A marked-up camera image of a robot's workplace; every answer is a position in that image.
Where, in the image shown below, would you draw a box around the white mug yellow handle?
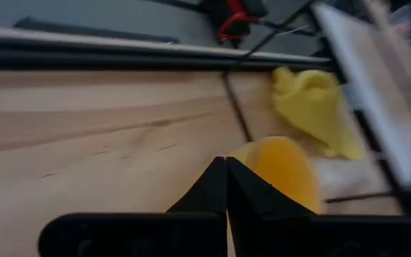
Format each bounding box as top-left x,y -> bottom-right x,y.
226,135 -> 323,215

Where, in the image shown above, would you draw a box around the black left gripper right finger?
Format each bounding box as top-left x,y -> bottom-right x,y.
225,156 -> 411,257

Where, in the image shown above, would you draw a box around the black table edge rail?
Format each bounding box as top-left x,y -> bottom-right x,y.
0,26 -> 338,72

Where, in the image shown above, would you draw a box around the wooden shelf black legs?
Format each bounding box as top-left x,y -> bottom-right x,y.
221,0 -> 411,217

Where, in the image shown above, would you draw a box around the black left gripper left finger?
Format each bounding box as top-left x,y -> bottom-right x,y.
37,156 -> 228,257

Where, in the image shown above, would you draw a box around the red clamp with cables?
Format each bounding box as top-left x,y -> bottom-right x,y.
216,0 -> 260,44

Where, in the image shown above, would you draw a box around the yellow cloth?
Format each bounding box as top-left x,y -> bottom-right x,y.
270,66 -> 366,161

